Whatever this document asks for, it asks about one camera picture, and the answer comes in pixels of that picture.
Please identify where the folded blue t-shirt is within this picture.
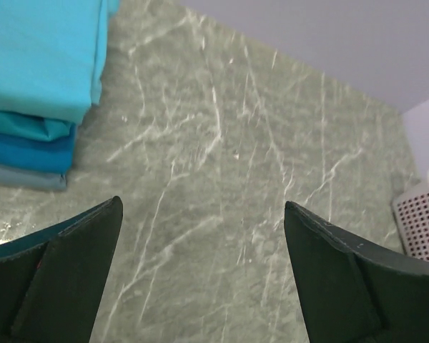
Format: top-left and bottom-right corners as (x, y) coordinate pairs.
(0, 125), (77, 174)

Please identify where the turquoise t-shirt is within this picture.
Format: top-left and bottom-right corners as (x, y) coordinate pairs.
(0, 1), (120, 124)

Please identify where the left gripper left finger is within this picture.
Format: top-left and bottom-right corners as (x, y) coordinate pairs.
(0, 197), (123, 343)

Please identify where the folded grey t-shirt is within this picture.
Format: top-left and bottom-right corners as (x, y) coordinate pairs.
(0, 165), (66, 191)

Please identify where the white plastic basket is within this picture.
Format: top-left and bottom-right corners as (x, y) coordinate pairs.
(392, 171), (429, 262)

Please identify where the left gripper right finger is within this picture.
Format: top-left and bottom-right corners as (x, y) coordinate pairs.
(284, 202), (429, 342)

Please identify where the folded teal t-shirt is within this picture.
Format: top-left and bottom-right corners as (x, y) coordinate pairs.
(0, 111), (77, 141)

